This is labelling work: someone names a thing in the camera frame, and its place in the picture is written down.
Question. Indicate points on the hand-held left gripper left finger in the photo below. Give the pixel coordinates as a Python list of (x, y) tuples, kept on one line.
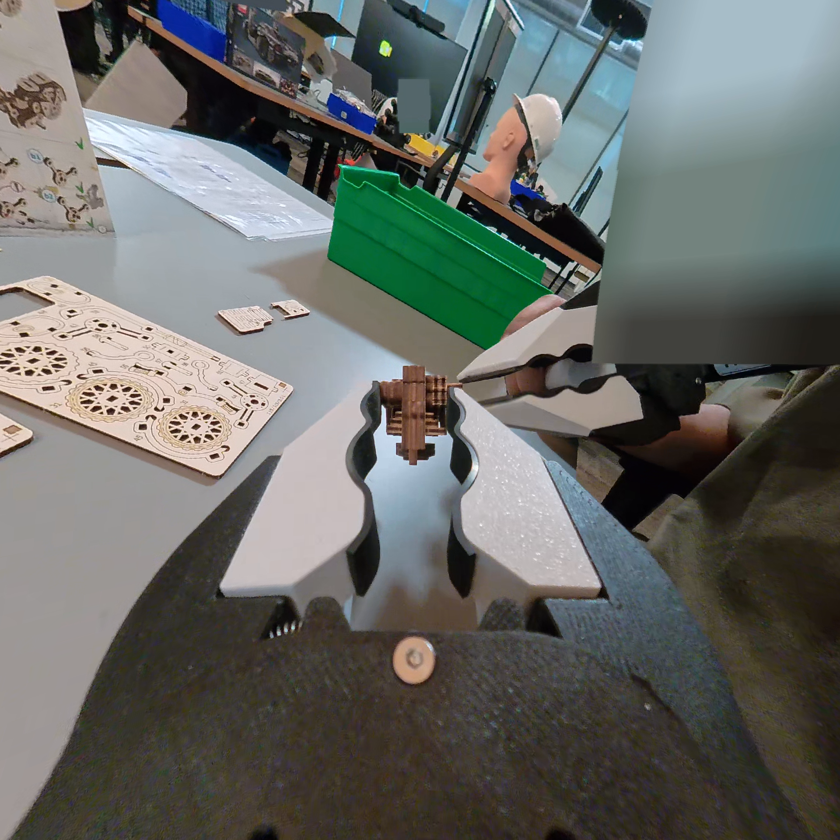
[(295, 525)]

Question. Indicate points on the stack of printed papers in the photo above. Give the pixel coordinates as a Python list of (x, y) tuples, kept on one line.
[(197, 177)]

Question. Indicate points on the person's right hand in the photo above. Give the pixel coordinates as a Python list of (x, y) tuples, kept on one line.
[(531, 315)]

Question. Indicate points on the black computer monitor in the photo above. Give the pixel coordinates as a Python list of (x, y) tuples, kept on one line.
[(420, 39)]

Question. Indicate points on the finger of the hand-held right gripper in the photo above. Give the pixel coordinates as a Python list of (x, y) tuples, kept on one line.
[(577, 407), (525, 341)]

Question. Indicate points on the small blue parts bin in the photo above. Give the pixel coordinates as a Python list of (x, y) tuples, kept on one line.
[(348, 111)]

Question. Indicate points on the dark screen on stand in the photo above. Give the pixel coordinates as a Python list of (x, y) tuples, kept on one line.
[(485, 59)]

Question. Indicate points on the grey desk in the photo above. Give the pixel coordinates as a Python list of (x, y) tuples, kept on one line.
[(131, 558)]

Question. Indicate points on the grey board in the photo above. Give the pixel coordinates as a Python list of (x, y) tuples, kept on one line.
[(138, 85)]

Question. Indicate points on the person's clothing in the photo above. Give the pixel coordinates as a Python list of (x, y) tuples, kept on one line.
[(754, 590)]

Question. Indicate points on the standing instruction booklet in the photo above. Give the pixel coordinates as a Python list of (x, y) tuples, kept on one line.
[(46, 131)]

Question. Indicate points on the long wooden-edged table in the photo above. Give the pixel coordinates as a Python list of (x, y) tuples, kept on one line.
[(564, 249)]

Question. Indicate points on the black bag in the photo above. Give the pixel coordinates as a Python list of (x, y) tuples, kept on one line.
[(564, 223)]

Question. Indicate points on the person's right forearm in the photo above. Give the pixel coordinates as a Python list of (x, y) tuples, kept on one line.
[(712, 430)]

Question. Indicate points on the black floor lamp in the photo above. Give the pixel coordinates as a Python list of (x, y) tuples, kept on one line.
[(620, 16)]

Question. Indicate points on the wooden puzzle model assembly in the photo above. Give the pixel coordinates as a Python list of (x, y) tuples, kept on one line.
[(413, 407)]

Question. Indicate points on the car picture box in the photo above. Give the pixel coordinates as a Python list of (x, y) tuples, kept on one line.
[(262, 46)]

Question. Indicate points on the white hard hat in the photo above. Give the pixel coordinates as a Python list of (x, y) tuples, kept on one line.
[(541, 121)]

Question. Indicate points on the green plastic bin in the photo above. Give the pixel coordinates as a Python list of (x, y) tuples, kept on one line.
[(407, 256)]

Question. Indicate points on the wooden puzzle parts sheet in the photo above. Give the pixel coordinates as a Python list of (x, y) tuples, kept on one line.
[(10, 436), (131, 394)]

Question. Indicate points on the mannequin head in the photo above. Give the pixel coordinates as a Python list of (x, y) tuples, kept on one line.
[(502, 151)]

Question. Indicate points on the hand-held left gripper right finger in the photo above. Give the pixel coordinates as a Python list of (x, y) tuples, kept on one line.
[(518, 525)]

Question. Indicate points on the blue plastic crate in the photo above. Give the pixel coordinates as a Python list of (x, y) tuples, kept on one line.
[(190, 29)]

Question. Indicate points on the open cardboard box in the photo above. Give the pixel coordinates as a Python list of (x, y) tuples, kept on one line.
[(315, 39)]

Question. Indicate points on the small slotted wooden sheet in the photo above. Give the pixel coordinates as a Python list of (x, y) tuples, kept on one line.
[(246, 321)]

